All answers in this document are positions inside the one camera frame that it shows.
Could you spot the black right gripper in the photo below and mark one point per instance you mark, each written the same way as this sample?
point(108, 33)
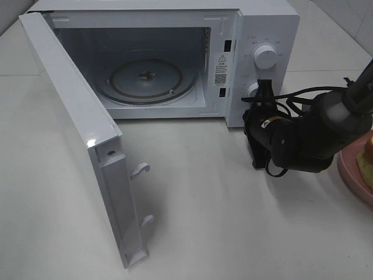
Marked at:
point(258, 121)

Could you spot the upper white power knob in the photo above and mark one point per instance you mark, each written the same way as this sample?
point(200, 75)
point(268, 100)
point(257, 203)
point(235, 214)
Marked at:
point(265, 56)

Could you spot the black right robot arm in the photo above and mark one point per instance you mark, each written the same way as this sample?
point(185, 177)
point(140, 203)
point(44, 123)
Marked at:
point(303, 130)

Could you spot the sandwich with white bread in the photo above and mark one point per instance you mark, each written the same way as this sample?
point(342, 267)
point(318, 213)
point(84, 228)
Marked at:
point(364, 160)

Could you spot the white microwave oven body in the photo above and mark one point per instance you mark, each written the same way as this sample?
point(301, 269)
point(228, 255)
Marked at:
point(89, 29)

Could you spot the white warning label sticker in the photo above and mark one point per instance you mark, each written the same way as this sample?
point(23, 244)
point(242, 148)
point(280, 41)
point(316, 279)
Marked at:
point(222, 65)

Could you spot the white microwave door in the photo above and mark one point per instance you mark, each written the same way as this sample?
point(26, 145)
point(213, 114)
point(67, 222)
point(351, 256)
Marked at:
point(92, 136)

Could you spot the lower white timer knob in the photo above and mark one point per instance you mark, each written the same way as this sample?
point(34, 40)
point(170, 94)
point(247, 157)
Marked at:
point(252, 89)

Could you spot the pink plate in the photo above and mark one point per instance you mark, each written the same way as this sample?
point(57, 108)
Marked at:
point(349, 169)

